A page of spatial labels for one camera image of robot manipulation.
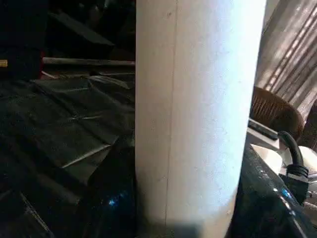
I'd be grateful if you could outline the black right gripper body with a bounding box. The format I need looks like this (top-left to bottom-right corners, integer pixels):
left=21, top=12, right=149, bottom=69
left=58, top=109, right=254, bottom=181
left=283, top=171, right=312, bottom=206

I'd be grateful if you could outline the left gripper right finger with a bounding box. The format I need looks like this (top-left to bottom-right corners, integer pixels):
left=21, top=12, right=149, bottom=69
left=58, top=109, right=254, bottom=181
left=230, top=144, right=317, bottom=238

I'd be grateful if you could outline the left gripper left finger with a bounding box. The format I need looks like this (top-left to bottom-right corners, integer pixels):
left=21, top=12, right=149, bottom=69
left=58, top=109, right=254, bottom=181
left=86, top=131, right=138, bottom=238

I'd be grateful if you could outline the white plastic table leg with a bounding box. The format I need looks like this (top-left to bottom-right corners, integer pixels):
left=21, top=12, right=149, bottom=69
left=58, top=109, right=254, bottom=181
left=134, top=0, right=268, bottom=238

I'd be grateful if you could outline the brown wicker chair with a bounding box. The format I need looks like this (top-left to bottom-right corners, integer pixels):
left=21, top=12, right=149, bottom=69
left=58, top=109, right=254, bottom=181
left=249, top=86, right=306, bottom=145

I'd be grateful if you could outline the black work mat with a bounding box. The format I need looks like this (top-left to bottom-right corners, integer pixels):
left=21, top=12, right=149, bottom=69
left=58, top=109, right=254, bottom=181
left=0, top=72, right=138, bottom=238

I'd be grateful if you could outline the grey striped curtain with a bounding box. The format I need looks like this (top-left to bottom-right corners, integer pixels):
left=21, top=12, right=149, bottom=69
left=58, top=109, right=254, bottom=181
left=255, top=0, right=317, bottom=107

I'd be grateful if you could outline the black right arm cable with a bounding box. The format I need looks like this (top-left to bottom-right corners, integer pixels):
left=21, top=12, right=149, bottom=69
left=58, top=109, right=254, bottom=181
left=276, top=130, right=311, bottom=180

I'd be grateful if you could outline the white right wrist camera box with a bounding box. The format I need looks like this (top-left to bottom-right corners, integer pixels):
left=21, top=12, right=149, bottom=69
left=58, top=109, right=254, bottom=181
left=249, top=143, right=317, bottom=175

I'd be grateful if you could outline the grey horizontal rail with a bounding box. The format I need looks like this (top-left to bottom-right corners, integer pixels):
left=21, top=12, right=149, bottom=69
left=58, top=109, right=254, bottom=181
left=42, top=58, right=136, bottom=67

